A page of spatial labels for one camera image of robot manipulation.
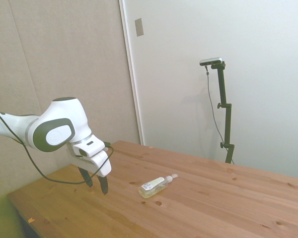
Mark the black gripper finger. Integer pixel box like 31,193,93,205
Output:
96,174,110,196
77,167,94,188

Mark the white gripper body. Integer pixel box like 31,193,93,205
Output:
66,135,113,178

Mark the clear sanitizer bottle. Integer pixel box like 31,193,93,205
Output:
138,174,179,199

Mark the yellow-green soft object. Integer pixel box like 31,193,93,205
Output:
0,195,24,238

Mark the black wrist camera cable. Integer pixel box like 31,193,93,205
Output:
0,108,114,185

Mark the white door frame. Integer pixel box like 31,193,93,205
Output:
118,0,146,146

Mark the black camera stand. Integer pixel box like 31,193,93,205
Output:
210,62,235,164

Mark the grey wall plate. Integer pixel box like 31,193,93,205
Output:
135,17,144,37

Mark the grey camera on stand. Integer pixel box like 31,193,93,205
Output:
200,57,224,66

